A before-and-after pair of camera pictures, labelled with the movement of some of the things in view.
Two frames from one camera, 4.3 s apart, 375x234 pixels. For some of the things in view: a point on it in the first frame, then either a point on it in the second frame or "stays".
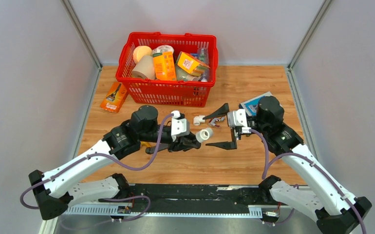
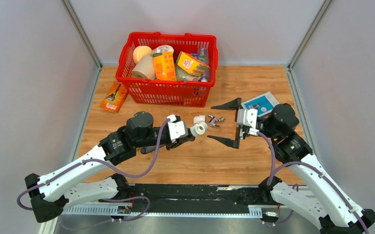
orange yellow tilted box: x=192 y=65 stays
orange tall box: x=164 y=66 stays
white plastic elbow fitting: x=197 y=120 stays
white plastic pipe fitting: x=204 y=134 → x=200 y=128
